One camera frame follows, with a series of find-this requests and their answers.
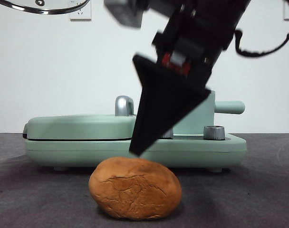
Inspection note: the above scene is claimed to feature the brown potato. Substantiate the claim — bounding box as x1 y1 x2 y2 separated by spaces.
88 156 183 219

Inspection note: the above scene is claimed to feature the glass lid with mint knob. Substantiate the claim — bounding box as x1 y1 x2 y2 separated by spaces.
1 0 90 15

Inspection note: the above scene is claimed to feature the silver control knob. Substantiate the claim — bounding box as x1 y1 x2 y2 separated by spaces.
203 125 225 140
161 128 174 139

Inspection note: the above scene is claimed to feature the mint green griddle cover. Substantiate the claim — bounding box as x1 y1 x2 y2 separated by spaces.
22 114 137 141

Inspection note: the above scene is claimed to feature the mint green breakfast machine base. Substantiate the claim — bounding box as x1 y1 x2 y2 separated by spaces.
24 132 247 172

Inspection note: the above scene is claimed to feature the chrome griddle cover handle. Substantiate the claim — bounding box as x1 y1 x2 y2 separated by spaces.
115 95 135 117

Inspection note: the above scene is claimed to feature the mint green handled pot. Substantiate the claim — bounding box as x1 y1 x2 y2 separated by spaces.
169 90 245 135

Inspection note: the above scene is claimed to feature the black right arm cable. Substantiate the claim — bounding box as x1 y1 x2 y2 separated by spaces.
232 0 289 57

